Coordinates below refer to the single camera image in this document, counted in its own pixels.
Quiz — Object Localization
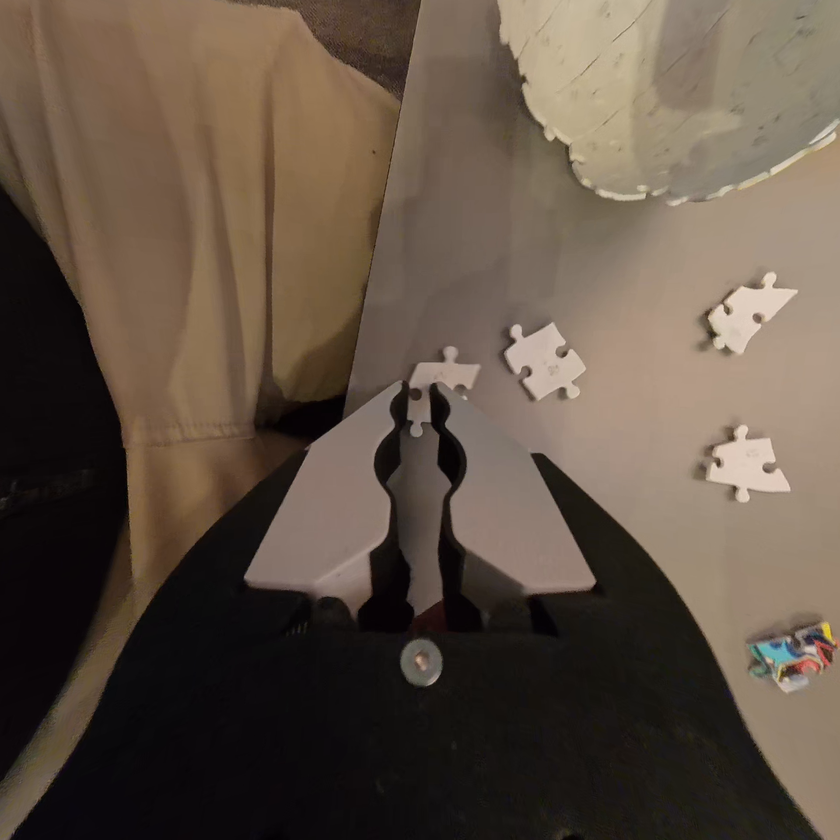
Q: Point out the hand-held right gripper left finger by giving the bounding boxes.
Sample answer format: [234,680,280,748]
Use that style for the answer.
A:
[243,379,408,624]

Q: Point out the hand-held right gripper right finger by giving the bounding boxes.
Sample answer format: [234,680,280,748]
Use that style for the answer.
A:
[430,384,598,631]

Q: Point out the joined white puzzle pieces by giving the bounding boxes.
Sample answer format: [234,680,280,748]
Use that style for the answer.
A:
[707,272,799,356]

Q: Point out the colourful puzzle piece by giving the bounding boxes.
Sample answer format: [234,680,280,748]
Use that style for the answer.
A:
[747,616,840,694]

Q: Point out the partly built puzzle ball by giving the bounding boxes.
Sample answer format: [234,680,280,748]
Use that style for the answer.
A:
[496,0,840,206]

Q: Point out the white puzzle piece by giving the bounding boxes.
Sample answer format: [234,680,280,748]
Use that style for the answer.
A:
[407,346,482,438]
[503,322,587,402]
[705,424,792,504]

